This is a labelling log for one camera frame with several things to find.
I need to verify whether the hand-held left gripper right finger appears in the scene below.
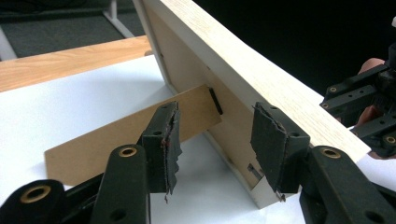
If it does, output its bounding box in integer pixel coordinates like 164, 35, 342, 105
250, 102, 312, 203

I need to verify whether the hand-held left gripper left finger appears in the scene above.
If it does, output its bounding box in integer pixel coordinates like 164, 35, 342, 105
138, 101, 183, 203

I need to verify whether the white table sheet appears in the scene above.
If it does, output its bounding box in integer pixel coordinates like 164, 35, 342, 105
0, 54, 396, 224

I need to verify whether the wooden photo frame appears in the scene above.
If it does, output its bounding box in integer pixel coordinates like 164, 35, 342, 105
44, 0, 372, 210

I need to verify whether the white desk frame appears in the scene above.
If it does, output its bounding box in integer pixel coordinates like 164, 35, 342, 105
0, 0, 135, 62

